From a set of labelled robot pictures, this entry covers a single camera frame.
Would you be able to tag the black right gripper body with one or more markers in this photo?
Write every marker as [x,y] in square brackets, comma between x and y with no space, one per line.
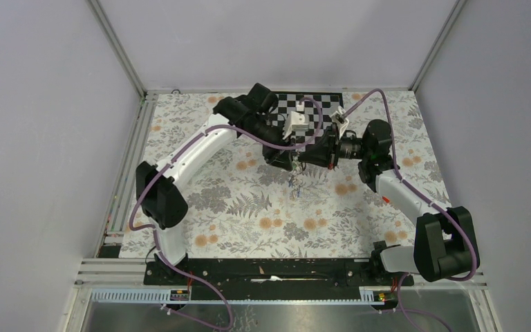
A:
[344,148]

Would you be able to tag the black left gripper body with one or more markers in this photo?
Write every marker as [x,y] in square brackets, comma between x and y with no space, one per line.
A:
[276,140]

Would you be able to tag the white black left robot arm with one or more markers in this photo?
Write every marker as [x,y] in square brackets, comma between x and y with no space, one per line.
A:
[160,185]

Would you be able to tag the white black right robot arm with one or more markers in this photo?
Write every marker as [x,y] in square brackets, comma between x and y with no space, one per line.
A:
[444,245]

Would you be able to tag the black white chessboard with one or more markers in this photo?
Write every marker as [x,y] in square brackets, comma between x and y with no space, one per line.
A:
[287,102]

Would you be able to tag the floral table mat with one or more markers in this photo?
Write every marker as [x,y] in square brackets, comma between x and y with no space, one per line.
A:
[240,207]

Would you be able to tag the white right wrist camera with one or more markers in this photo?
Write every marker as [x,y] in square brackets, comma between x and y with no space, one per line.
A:
[339,118]

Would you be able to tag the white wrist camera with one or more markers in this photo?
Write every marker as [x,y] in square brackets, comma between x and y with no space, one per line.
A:
[295,121]
[339,118]

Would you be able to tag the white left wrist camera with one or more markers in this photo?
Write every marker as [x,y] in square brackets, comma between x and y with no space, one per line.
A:
[295,121]

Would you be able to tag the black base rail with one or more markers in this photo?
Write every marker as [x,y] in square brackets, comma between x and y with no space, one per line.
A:
[271,279]

